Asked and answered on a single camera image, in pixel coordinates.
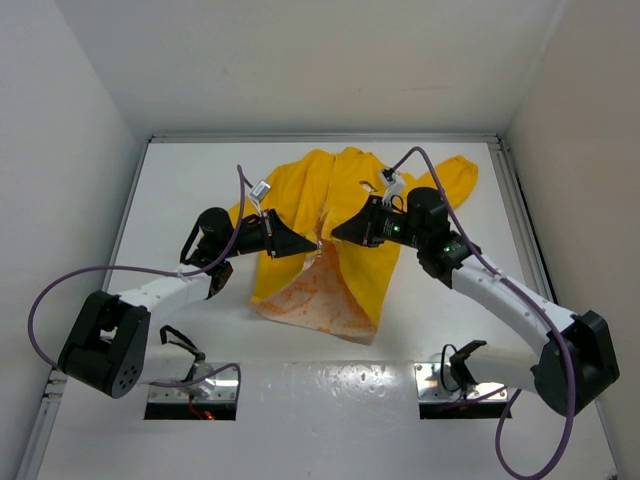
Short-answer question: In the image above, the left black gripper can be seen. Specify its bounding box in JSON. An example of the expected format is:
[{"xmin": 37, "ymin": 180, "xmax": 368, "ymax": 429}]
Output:
[{"xmin": 219, "ymin": 207, "xmax": 315, "ymax": 258}]

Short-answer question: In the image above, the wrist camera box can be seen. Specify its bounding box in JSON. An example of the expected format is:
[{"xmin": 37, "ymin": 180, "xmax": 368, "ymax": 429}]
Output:
[
  {"xmin": 379, "ymin": 167, "xmax": 406, "ymax": 204},
  {"xmin": 249, "ymin": 180, "xmax": 271, "ymax": 203}
]

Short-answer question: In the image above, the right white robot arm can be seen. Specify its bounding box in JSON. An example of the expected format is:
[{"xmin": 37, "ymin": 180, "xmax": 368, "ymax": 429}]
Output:
[{"xmin": 332, "ymin": 187, "xmax": 620, "ymax": 415}]

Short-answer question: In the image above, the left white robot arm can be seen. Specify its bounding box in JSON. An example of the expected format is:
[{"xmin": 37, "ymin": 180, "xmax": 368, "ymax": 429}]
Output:
[{"xmin": 58, "ymin": 208, "xmax": 318, "ymax": 399}]

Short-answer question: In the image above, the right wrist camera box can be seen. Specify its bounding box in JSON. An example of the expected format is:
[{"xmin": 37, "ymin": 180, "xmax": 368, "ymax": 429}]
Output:
[{"xmin": 379, "ymin": 167, "xmax": 406, "ymax": 204}]

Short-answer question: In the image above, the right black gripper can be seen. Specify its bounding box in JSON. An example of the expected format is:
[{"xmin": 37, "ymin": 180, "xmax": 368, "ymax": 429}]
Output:
[{"xmin": 332, "ymin": 195, "xmax": 425, "ymax": 250}]

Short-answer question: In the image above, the metal base plate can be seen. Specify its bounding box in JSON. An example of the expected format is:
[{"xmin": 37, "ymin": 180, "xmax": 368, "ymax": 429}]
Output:
[
  {"xmin": 148, "ymin": 361, "xmax": 240, "ymax": 404},
  {"xmin": 414, "ymin": 362, "xmax": 509, "ymax": 404}
]

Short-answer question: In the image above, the yellow zip-up jacket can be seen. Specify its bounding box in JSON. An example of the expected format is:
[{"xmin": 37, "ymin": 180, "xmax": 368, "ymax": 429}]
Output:
[{"xmin": 227, "ymin": 145, "xmax": 480, "ymax": 346}]

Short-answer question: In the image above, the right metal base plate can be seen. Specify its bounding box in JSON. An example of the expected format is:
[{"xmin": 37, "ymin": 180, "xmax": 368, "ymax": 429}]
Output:
[{"xmin": 414, "ymin": 362, "xmax": 509, "ymax": 404}]

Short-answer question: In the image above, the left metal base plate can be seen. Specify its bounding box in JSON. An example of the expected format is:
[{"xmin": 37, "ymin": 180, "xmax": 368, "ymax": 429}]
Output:
[{"xmin": 148, "ymin": 361, "xmax": 240, "ymax": 404}]

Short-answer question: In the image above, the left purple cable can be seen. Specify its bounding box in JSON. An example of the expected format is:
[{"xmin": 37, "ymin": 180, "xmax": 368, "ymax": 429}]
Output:
[{"xmin": 27, "ymin": 164, "xmax": 246, "ymax": 389}]

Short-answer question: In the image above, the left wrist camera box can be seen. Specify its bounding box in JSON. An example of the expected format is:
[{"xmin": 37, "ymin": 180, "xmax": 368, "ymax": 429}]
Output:
[{"xmin": 249, "ymin": 180, "xmax": 271, "ymax": 203}]

